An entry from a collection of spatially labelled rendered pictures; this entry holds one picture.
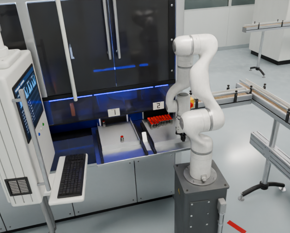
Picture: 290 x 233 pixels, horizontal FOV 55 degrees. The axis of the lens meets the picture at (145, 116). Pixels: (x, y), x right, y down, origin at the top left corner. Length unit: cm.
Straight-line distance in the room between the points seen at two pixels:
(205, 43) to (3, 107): 100
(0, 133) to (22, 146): 12
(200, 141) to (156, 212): 130
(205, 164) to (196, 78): 48
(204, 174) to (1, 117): 108
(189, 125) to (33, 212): 161
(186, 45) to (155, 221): 164
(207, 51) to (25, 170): 110
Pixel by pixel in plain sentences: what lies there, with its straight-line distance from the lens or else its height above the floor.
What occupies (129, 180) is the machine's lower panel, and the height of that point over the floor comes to 36.
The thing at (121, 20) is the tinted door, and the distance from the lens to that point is 186.
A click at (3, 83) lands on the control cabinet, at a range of 136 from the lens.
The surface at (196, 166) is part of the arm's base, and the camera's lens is 157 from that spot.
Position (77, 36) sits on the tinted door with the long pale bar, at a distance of 185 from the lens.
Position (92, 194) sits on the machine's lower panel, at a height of 29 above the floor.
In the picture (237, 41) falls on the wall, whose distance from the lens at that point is 774.
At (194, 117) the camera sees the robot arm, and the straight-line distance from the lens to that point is 140.
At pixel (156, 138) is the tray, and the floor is 88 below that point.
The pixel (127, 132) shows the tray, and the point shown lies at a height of 88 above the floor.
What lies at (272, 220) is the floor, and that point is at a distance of 273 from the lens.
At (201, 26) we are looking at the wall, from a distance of 717.
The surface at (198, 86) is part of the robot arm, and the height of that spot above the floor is 140.
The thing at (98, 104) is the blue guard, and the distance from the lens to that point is 199.
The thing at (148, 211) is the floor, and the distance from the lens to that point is 264.
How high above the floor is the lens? 193
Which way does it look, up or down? 28 degrees down
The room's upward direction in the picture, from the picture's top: 3 degrees counter-clockwise
